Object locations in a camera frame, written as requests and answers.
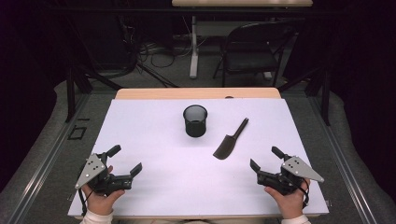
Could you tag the black mesh pen cup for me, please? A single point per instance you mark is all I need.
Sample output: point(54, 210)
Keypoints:
point(195, 127)

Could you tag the black frame beam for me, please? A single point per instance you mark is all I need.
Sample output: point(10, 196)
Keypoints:
point(155, 11)

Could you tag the light wooden table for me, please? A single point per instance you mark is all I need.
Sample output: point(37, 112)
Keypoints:
point(186, 93)

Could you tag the white desk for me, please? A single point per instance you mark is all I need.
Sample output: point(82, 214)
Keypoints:
point(241, 2)

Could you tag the black folding chair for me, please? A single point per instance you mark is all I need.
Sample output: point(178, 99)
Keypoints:
point(249, 62)

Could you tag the person's left hand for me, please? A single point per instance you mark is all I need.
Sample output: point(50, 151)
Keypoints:
point(99, 202)

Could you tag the person's right hand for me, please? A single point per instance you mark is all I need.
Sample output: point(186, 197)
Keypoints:
point(291, 203)

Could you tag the black frame stand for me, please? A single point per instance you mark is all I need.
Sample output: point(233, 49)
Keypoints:
point(71, 93)
point(325, 93)

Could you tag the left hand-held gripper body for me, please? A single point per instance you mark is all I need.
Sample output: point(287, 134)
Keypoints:
point(91, 169)

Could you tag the metal floor rail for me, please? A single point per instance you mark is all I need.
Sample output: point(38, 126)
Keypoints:
point(342, 158)
point(46, 158)

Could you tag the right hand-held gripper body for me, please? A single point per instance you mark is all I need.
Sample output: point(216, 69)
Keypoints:
point(295, 168)

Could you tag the dark brown spatula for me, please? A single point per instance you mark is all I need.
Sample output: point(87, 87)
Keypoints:
point(227, 146)

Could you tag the white board sheet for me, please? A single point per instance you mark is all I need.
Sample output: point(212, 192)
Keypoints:
point(162, 137)

